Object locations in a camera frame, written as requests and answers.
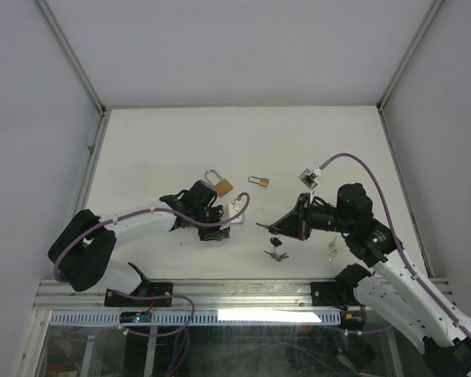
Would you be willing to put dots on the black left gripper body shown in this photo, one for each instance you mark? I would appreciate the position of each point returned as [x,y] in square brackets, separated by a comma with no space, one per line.
[207,232]

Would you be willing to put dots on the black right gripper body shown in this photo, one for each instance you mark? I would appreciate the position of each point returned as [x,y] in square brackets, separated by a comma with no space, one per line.
[303,217]

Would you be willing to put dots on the black-headed key bunch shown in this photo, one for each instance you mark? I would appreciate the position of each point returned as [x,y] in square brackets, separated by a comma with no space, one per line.
[274,241]

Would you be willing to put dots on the long-shackle brass padlock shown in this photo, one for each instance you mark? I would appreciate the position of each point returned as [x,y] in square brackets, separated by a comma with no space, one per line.
[221,185]

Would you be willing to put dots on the small brass padlock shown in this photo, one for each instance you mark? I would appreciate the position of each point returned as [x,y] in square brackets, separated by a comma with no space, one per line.
[263,182]

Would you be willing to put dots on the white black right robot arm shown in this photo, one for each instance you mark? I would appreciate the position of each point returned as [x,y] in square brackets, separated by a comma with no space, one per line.
[385,279]

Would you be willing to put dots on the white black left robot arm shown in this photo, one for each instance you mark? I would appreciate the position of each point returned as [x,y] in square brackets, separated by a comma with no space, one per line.
[82,253]

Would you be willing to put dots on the small silver key bunch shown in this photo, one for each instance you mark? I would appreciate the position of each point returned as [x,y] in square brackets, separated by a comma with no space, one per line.
[277,257]

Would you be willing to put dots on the silver key pair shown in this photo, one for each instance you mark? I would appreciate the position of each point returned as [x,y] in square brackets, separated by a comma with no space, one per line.
[332,250]

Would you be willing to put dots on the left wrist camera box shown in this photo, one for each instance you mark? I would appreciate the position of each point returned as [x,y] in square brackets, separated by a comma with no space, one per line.
[233,210]

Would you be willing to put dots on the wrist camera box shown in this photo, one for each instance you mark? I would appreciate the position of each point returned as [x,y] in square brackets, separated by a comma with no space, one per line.
[311,178]
[233,210]

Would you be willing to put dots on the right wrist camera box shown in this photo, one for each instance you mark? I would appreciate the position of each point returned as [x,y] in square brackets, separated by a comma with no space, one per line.
[311,178]

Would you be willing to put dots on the slotted cable duct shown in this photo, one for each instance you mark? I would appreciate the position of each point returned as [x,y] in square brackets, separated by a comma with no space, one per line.
[218,317]

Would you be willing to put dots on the aluminium frame post left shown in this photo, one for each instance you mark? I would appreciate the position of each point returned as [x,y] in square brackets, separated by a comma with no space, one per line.
[47,14]

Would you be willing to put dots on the aluminium frame post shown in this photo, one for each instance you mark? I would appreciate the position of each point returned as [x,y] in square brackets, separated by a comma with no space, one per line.
[433,11]
[47,14]

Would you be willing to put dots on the aluminium frame post right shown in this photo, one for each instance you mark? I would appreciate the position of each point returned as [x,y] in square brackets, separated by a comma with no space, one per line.
[433,11]

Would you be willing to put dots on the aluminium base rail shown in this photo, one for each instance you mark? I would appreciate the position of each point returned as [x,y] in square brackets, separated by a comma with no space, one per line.
[206,294]

